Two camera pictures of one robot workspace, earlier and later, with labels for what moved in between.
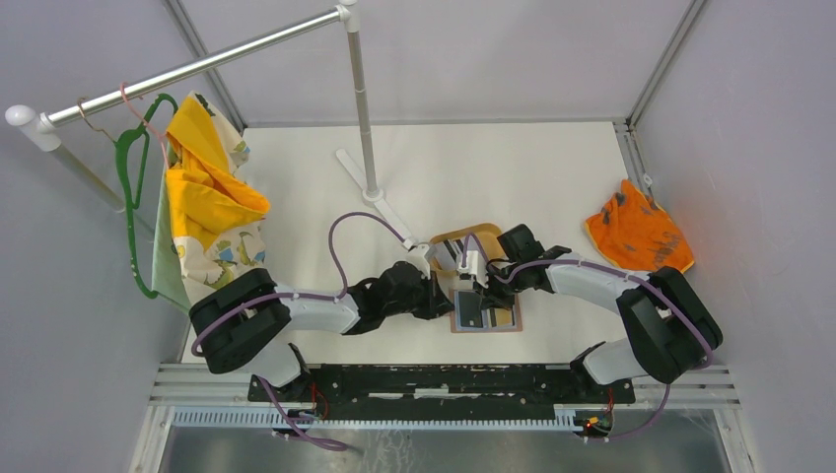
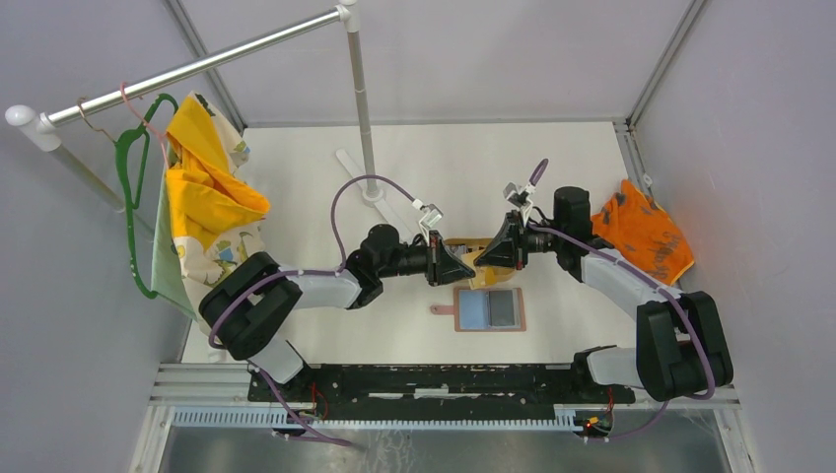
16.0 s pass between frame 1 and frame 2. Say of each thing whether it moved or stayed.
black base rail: stayed
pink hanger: stayed
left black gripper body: moved
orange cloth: stayed
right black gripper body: moved
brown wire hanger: stayed
